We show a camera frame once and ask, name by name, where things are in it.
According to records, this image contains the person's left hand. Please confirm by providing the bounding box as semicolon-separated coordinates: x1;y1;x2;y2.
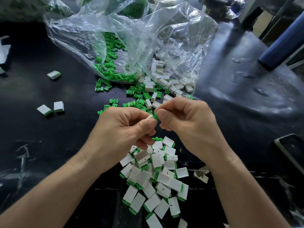
85;107;157;175

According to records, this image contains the person's right hand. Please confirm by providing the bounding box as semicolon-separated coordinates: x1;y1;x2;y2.
155;96;231;164

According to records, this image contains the heap of white caps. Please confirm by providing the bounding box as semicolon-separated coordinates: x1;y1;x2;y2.
144;58;195;110

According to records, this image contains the pile of assembled white-green pieces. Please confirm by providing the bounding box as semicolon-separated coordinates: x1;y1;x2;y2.
119;136;190;228

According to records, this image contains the pile of green clips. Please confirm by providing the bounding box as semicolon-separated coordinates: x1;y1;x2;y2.
93;32;195;117

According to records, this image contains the person's left forearm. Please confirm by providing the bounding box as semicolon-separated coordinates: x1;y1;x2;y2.
0;155;107;228

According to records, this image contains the person's right forearm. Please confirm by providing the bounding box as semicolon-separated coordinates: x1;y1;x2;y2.
202;149;291;228

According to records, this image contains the empty white shell right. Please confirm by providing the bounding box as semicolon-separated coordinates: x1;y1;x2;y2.
194;166;210;184

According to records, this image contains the clear plastic bag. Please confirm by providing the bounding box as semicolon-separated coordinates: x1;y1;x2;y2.
44;0;218;85

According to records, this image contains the black smartphone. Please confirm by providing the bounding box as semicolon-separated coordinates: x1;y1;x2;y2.
274;133;304;176

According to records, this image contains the blue cylinder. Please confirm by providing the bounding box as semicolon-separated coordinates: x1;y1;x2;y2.
258;11;304;71

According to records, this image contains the brown cardboard box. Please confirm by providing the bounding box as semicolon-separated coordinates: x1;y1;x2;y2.
253;9;274;38

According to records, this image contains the plastic bag full of green pieces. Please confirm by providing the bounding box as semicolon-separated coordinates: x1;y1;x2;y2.
78;0;150;19

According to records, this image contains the white paper sheet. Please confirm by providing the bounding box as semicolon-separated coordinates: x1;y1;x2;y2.
0;42;12;65

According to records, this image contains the large bag of assembled pieces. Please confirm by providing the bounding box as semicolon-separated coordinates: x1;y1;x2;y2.
0;0;74;23

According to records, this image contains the white metal frame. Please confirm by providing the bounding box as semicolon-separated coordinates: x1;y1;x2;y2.
237;0;304;38

